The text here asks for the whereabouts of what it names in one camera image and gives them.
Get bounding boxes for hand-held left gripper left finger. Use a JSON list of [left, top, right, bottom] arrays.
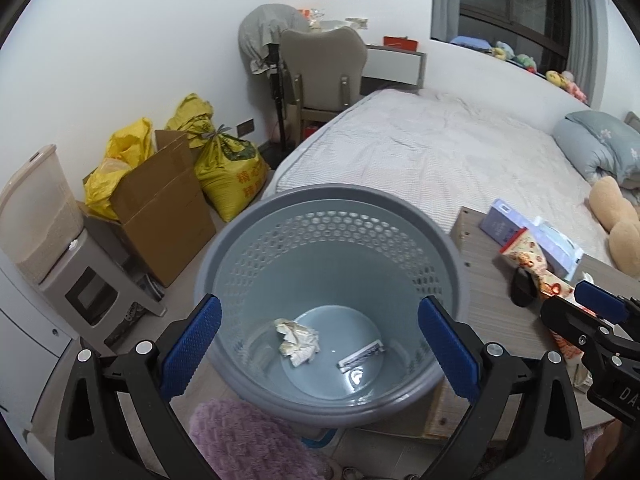
[[54, 294, 223, 480]]

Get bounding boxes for red patterned snack packet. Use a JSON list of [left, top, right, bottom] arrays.
[[492, 227, 583, 307]]

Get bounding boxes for grey perforated plastic bin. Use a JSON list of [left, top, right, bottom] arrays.
[[194, 184, 472, 431]]

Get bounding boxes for grey clothing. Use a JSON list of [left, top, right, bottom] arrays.
[[238, 4, 311, 76]]

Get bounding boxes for small white wrapper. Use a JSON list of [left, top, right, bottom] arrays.
[[336, 340, 385, 374]]

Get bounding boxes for purple cardboard box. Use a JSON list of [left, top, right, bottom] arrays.
[[479, 199, 531, 249]]

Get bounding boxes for tan teddy bear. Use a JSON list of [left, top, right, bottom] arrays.
[[586, 176, 640, 278]]

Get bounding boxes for grey and white desk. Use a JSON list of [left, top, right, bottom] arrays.
[[360, 42, 428, 93]]

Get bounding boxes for grey curtain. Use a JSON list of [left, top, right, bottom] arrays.
[[564, 0, 608, 106], [432, 0, 462, 43]]

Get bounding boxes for black elastic strap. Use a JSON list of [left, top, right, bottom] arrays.
[[509, 266, 537, 307]]

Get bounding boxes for small yellow plastic bag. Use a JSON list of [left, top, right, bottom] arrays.
[[165, 92, 216, 148]]

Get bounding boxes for plain yellow plastic bag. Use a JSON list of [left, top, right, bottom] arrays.
[[84, 117, 155, 221]]

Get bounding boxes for person's bare leg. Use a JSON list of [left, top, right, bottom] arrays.
[[582, 417, 628, 480]]

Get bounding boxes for bed with white sheet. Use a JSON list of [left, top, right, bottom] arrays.
[[262, 87, 640, 281]]

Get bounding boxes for light blue wipes packet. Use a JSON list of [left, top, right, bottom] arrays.
[[530, 216, 585, 281]]

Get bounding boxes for blue folded cloth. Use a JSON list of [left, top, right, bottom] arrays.
[[449, 35, 493, 53]]

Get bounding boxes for white cabinet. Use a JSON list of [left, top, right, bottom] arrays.
[[0, 250, 76, 441]]

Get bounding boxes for crumpled food wrapper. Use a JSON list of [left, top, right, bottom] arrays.
[[552, 330, 596, 393]]

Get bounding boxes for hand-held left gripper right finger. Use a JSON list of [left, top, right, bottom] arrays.
[[417, 296, 587, 480]]

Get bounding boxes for row of plush toys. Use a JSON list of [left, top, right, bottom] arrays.
[[492, 40, 590, 105]]

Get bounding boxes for grey floral pillows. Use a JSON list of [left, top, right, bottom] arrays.
[[552, 110, 640, 188]]

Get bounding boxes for beige chair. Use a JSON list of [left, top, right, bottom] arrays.
[[277, 27, 369, 146]]

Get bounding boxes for dark window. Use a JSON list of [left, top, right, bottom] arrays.
[[431, 0, 608, 107]]

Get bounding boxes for grey plastic stool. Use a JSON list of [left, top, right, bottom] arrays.
[[39, 210, 168, 356]]

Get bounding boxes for beige plastic storage container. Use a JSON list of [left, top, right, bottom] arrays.
[[0, 144, 85, 283]]

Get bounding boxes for brown cardboard box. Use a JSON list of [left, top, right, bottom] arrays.
[[82, 130, 217, 288]]

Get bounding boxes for crumpled white paper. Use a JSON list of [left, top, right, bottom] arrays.
[[274, 318, 321, 368]]

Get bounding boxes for pink fluffy slipper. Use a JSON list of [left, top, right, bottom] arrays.
[[189, 399, 333, 480]]

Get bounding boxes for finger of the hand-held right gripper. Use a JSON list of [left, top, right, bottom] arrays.
[[574, 280, 640, 342], [540, 296, 617, 358]]

